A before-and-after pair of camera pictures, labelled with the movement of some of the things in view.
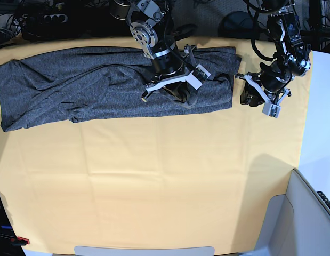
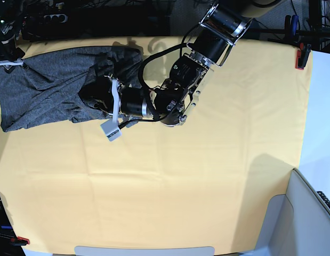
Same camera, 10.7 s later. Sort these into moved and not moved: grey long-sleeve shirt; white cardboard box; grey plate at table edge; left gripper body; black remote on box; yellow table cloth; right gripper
Moved: grey long-sleeve shirt; left gripper body; right gripper
Not moved: yellow table cloth; white cardboard box; grey plate at table edge; black remote on box
